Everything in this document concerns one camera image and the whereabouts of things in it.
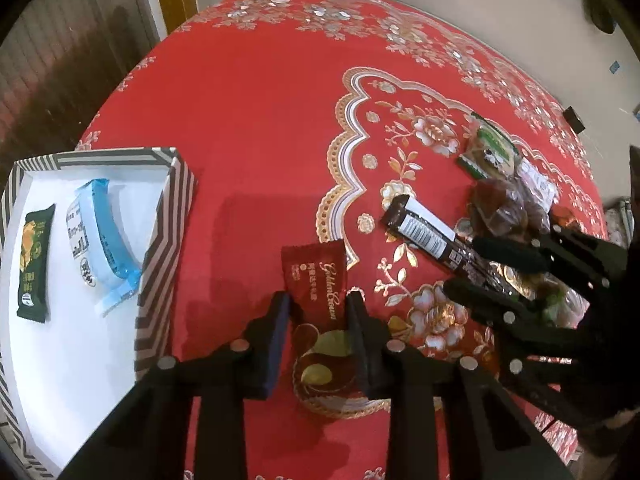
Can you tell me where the small white snack packet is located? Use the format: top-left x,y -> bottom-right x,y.
517,157 -> 558,206

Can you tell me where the small red brown candy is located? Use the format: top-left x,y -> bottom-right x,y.
550,207 -> 581,233

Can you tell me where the dark brown long snack bar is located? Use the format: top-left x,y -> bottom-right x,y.
381,195 -> 551,311

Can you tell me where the red floral tablecloth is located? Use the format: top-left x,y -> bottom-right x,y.
75,0 -> 613,480

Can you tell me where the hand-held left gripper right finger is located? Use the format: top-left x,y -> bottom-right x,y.
346,290 -> 576,480

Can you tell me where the metal door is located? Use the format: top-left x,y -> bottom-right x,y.
0,0 -> 166,181

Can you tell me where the green label round cake packet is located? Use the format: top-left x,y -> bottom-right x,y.
457,114 -> 521,181

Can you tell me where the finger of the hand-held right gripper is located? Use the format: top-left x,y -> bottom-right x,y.
444,278 -> 608,428
472,226 -> 628,303

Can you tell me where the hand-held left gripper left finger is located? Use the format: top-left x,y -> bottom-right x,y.
60,292 -> 292,480

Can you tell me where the small black object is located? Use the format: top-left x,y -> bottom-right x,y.
564,106 -> 587,133

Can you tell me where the clear bag of brown snacks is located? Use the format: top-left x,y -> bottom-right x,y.
470,175 -> 551,241

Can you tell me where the dark green snack packet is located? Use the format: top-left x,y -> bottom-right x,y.
16,203 -> 56,323

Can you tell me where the striped rim white box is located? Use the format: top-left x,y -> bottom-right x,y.
0,146 -> 198,478

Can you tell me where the blue white snack packet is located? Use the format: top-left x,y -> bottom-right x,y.
66,178 -> 142,318

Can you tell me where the red gold snack packet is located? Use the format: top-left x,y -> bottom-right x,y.
281,240 -> 393,418

